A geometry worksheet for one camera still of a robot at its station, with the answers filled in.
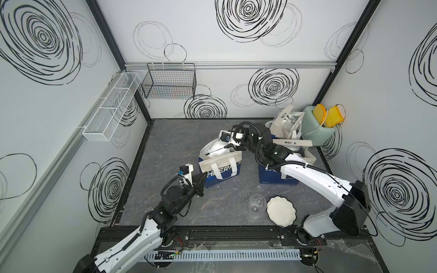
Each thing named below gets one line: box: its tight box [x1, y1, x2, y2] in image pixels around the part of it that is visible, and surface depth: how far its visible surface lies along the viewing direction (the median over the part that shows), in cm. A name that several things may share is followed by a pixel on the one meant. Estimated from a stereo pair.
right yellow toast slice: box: [324, 105, 345, 128], surface depth 98 cm
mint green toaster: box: [301, 105, 337, 147], surface depth 100 cm
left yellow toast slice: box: [312, 103, 327, 126], surface depth 98 cm
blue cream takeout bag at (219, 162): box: [198, 137, 242, 189], surface depth 76 cm
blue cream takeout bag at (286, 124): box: [265, 104, 306, 140], surface depth 87 cm
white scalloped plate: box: [266, 195, 298, 228], surface depth 82 cm
